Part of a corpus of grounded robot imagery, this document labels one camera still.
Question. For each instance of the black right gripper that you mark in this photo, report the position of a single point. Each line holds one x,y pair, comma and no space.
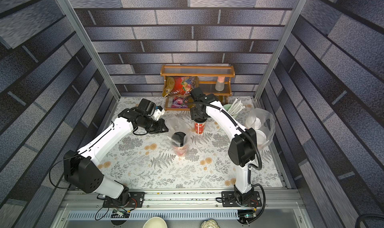
199,117

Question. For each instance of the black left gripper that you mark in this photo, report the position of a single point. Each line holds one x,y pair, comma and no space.
161,128

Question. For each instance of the black lid milk tea cup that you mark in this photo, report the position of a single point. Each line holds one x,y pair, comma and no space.
178,141

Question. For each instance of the translucent plastic carrier bag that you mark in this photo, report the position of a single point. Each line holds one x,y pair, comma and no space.
264,123

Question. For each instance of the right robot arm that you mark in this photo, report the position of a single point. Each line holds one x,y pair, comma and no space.
243,150

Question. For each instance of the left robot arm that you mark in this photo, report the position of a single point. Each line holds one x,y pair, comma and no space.
81,167

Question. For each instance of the pink snack packet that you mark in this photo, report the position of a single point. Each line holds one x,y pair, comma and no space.
178,103

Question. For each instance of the green plastic straw cup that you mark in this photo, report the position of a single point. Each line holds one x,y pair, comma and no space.
227,107

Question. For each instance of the red snack bag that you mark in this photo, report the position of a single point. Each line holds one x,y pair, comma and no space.
184,85

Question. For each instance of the pink capped white bottle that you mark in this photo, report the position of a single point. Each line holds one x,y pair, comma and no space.
220,83

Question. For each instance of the wooden shelf rack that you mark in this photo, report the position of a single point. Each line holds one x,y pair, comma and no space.
206,77

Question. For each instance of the gold snack bag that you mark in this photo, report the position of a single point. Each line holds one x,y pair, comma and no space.
169,87

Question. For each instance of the white round bowl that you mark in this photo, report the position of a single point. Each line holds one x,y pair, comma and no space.
155,222

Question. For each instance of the patterned round object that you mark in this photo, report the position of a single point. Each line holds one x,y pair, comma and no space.
210,224

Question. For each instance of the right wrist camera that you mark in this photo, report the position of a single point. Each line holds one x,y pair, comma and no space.
200,98

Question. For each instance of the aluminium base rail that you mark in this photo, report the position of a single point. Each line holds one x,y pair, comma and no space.
180,204

